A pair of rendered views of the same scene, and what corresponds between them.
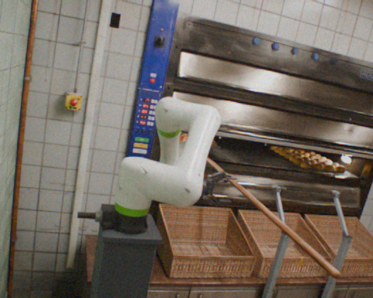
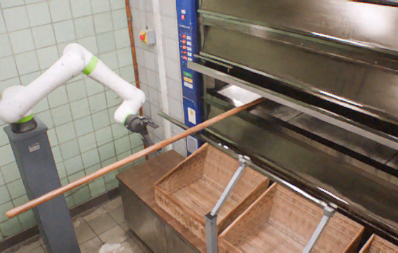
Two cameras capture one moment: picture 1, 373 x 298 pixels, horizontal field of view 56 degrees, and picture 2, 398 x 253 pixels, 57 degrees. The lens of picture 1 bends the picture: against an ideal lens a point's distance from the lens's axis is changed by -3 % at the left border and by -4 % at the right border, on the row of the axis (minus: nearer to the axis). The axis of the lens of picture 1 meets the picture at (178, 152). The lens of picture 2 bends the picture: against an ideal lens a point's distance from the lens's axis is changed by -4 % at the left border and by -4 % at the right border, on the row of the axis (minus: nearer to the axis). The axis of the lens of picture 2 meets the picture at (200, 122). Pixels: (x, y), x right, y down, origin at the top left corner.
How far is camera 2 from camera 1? 2.52 m
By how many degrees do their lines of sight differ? 66
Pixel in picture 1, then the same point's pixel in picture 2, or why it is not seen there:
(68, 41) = not seen: outside the picture
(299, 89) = (341, 22)
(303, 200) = (371, 210)
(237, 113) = (264, 55)
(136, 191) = not seen: hidden behind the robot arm
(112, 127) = (173, 60)
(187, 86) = (213, 21)
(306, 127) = (364, 88)
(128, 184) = not seen: hidden behind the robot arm
